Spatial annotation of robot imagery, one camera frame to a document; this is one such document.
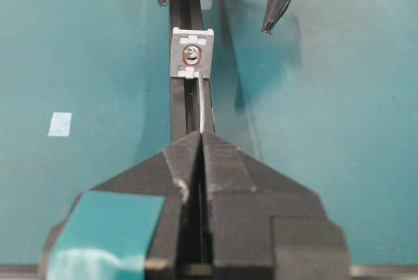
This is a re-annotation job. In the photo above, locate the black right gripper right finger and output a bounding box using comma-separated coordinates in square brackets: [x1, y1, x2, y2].
[202, 132, 350, 279]

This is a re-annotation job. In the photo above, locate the white tape square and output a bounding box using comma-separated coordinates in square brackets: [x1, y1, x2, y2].
[48, 112, 72, 137]

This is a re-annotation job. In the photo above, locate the small white tape piece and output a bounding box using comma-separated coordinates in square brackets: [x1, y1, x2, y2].
[200, 0, 213, 10]

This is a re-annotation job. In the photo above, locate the black aluminium extrusion rail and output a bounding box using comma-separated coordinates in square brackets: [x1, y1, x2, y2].
[169, 0, 214, 142]

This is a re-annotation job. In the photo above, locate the grey metal fitting red label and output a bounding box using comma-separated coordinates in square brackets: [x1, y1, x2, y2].
[170, 27, 214, 79]

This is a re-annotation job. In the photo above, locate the right gripper black left finger teal tape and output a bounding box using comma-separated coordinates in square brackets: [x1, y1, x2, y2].
[39, 132, 201, 279]

